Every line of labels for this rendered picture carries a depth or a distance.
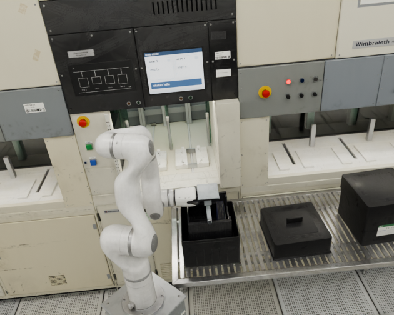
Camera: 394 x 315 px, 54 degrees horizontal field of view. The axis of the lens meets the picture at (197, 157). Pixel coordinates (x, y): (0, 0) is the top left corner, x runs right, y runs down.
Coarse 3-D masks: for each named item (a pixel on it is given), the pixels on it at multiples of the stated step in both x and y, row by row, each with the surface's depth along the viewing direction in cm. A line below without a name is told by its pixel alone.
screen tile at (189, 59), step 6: (198, 54) 187; (180, 60) 188; (186, 60) 188; (192, 60) 188; (198, 60) 189; (198, 66) 190; (180, 72) 191; (186, 72) 192; (192, 72) 192; (198, 72) 192
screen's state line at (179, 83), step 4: (180, 80) 193; (184, 80) 193; (188, 80) 194; (192, 80) 194; (196, 80) 194; (200, 80) 194; (152, 84) 194; (156, 84) 194; (160, 84) 194; (164, 84) 194; (168, 84) 194; (172, 84) 194; (176, 84) 194; (180, 84) 194; (184, 84) 195; (188, 84) 195; (192, 84) 195; (196, 84) 195; (152, 88) 195; (156, 88) 195
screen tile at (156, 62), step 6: (150, 60) 187; (156, 60) 187; (162, 60) 187; (150, 66) 189; (156, 66) 189; (162, 66) 189; (168, 66) 189; (150, 72) 190; (156, 72) 191; (162, 72) 191; (168, 72) 191; (150, 78) 192; (156, 78) 192; (162, 78) 192; (168, 78) 192
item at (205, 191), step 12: (204, 192) 181; (216, 192) 180; (204, 204) 184; (192, 216) 202; (204, 216) 202; (228, 216) 190; (192, 228) 179; (204, 228) 180; (216, 228) 180; (228, 228) 181; (192, 240) 183
